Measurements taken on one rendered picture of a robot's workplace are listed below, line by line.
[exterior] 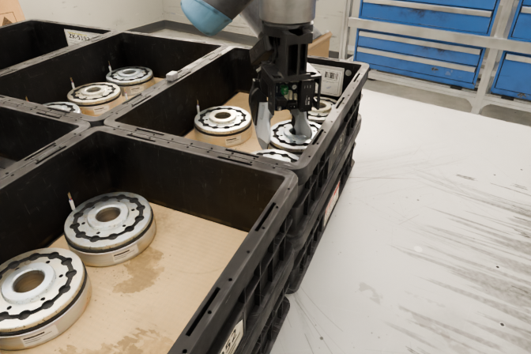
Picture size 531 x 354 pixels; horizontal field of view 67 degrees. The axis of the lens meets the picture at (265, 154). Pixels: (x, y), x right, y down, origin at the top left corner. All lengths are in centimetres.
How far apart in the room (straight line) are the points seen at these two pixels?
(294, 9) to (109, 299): 40
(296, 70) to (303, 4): 8
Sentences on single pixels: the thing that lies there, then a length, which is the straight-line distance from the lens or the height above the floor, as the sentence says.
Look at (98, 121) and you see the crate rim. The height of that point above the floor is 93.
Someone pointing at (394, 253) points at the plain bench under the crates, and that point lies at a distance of 71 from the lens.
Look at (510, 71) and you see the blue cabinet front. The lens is 247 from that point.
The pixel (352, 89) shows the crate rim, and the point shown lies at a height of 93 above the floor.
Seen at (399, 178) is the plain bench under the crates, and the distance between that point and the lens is 88.
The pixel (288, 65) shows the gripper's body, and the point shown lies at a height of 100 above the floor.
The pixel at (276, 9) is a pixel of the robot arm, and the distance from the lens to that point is 54.
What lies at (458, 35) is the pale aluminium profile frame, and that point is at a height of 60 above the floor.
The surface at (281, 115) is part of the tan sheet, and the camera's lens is 80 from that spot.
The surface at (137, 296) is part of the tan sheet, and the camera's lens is 47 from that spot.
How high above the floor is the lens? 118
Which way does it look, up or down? 32 degrees down
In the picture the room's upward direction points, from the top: straight up
